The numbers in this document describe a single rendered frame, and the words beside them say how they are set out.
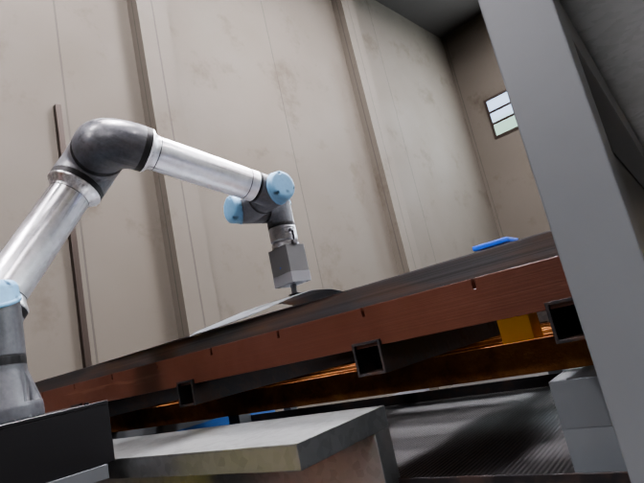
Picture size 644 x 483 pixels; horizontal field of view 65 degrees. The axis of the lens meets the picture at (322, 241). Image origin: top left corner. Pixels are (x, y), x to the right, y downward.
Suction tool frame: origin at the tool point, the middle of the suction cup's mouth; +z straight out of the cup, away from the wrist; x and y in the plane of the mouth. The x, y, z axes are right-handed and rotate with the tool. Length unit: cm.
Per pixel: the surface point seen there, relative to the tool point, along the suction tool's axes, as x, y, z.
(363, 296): 25, -49, 7
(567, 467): 13, -69, 36
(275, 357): 32.8, -32.8, 13.4
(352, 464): 34, -48, 30
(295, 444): 48, -56, 24
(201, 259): -116, 259, -78
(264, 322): 29.6, -26.7, 6.5
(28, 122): 0, 264, -187
